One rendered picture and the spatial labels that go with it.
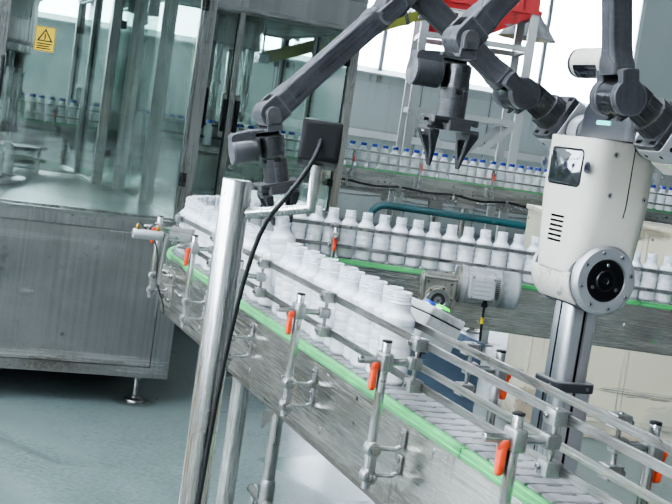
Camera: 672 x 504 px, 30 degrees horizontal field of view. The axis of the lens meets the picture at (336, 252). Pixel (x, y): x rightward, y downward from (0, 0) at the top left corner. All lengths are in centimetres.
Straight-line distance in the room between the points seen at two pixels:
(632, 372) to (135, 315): 269
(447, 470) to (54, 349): 420
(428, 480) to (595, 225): 103
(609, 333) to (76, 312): 258
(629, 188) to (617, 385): 415
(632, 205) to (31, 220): 356
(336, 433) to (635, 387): 473
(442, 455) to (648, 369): 509
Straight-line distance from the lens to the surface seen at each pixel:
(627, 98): 265
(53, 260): 589
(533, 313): 445
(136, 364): 604
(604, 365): 691
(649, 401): 701
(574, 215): 284
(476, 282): 424
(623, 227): 287
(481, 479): 181
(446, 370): 321
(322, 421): 241
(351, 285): 243
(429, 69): 246
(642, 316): 454
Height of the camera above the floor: 143
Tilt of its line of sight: 5 degrees down
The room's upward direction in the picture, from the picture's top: 8 degrees clockwise
